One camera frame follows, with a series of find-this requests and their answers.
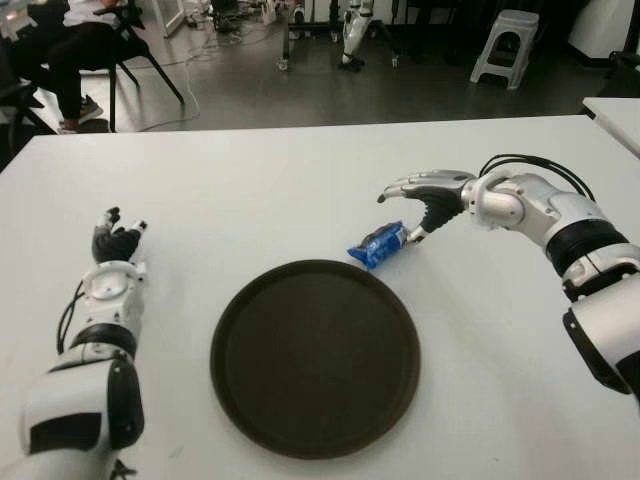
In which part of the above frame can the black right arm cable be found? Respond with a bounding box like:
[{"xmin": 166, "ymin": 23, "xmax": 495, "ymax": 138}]
[{"xmin": 477, "ymin": 154, "xmax": 599, "ymax": 204}]

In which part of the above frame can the black office chair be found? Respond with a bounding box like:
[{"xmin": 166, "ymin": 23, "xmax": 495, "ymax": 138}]
[{"xmin": 92, "ymin": 0, "xmax": 186, "ymax": 132}]

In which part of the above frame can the black wheeled metal frame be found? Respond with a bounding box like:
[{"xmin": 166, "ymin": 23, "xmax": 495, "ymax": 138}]
[{"xmin": 275, "ymin": 0, "xmax": 404, "ymax": 74}]

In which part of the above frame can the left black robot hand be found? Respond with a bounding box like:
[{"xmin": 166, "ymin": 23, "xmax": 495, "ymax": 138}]
[{"xmin": 92, "ymin": 205, "xmax": 150, "ymax": 264}]

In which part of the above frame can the person in black trousers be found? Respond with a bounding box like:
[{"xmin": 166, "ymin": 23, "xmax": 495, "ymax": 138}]
[{"xmin": 0, "ymin": 0, "xmax": 121, "ymax": 136}]

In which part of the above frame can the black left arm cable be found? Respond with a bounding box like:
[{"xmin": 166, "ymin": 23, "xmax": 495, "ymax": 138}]
[{"xmin": 55, "ymin": 282, "xmax": 141, "ymax": 480}]

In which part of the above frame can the white side table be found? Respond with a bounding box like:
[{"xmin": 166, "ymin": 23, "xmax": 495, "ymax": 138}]
[{"xmin": 582, "ymin": 97, "xmax": 640, "ymax": 159}]

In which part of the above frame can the black armchair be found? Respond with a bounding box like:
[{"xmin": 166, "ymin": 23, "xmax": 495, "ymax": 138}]
[{"xmin": 597, "ymin": 49, "xmax": 640, "ymax": 99}]

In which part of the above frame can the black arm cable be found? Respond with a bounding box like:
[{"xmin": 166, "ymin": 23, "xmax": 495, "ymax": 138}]
[
  {"xmin": 55, "ymin": 282, "xmax": 141, "ymax": 480},
  {"xmin": 477, "ymin": 154, "xmax": 599, "ymax": 204}
]

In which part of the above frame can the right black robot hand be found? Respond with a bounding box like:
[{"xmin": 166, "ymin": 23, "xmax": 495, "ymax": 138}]
[{"xmin": 377, "ymin": 168, "xmax": 476, "ymax": 246}]

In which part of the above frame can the white floor cable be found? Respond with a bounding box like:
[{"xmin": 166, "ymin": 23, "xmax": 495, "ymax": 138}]
[{"xmin": 149, "ymin": 27, "xmax": 236, "ymax": 124}]

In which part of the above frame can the grey plastic stool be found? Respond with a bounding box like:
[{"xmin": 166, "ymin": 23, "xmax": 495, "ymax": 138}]
[{"xmin": 468, "ymin": 9, "xmax": 540, "ymax": 91}]

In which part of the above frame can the white humanoid robot leg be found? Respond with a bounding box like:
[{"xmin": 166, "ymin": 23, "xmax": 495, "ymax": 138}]
[{"xmin": 336, "ymin": 0, "xmax": 374, "ymax": 72}]

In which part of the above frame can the white framed board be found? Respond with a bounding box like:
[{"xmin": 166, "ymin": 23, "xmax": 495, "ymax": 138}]
[{"xmin": 149, "ymin": 0, "xmax": 187, "ymax": 39}]

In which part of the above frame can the round dark brown tray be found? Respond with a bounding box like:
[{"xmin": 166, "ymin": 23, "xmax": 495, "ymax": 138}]
[{"xmin": 209, "ymin": 258, "xmax": 420, "ymax": 459}]

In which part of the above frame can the blue Oreo cookie pack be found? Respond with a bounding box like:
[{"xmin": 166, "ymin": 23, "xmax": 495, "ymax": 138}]
[{"xmin": 346, "ymin": 220, "xmax": 409, "ymax": 273}]

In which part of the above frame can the black chair with armrest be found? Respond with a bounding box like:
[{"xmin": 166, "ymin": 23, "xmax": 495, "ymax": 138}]
[{"xmin": 0, "ymin": 82, "xmax": 56, "ymax": 166}]

